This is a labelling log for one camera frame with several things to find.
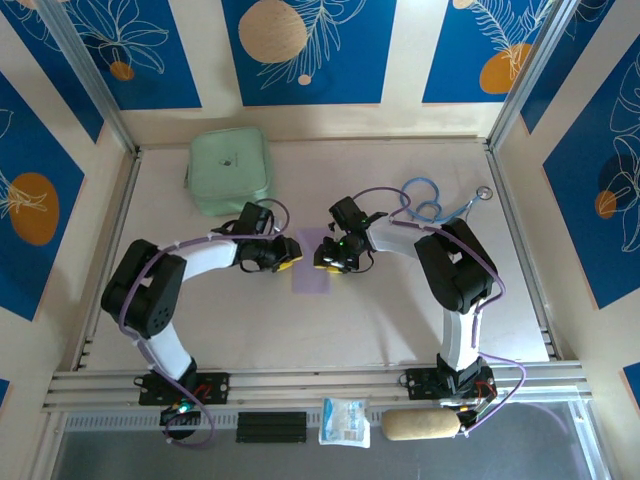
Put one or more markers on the blue stethoscope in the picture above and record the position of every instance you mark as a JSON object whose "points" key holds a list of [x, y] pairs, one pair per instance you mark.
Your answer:
{"points": [[483, 192]]}

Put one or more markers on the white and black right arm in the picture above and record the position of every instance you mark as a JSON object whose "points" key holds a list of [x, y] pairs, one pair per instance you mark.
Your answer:
{"points": [[455, 335]]}

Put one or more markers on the clear plastic gauze packet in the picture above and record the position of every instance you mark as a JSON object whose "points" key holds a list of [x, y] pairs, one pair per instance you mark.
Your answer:
{"points": [[345, 422]]}

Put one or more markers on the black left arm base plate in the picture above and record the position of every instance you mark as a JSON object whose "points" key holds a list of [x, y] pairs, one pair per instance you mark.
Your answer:
{"points": [[215, 387]]}

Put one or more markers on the aluminium table side rail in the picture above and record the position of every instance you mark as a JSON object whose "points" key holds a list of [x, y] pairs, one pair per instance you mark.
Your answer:
{"points": [[510, 200], [124, 200]]}

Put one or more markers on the beige cork roll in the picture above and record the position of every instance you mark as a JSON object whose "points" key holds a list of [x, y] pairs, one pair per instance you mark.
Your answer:
{"points": [[420, 425]]}

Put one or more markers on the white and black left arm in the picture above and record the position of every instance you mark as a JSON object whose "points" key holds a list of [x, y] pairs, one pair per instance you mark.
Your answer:
{"points": [[167, 350]]}

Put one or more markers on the mint green zip pouch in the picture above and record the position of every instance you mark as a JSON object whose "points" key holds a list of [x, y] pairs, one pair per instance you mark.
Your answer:
{"points": [[230, 165]]}

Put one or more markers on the aluminium frame post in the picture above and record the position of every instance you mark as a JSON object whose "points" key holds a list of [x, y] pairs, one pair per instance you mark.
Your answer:
{"points": [[86, 65], [530, 65]]}

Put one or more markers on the aluminium frame cross rail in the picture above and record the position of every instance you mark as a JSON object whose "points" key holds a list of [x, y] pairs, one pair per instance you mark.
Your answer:
{"points": [[310, 387]]}

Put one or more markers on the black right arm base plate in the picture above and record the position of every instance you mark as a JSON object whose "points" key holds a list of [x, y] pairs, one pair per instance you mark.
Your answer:
{"points": [[420, 382]]}

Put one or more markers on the blue floral wall poster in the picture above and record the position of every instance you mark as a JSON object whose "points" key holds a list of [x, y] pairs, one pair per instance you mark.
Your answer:
{"points": [[165, 65], [30, 150], [350, 60], [450, 50], [565, 65], [575, 225], [55, 85]]}

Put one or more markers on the lilac paper sheet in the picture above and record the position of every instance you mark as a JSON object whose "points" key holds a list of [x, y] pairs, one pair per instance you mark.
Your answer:
{"points": [[312, 282]]}

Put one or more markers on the black ribbed block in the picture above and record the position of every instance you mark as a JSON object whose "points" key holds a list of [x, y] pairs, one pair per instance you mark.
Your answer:
{"points": [[270, 427]]}

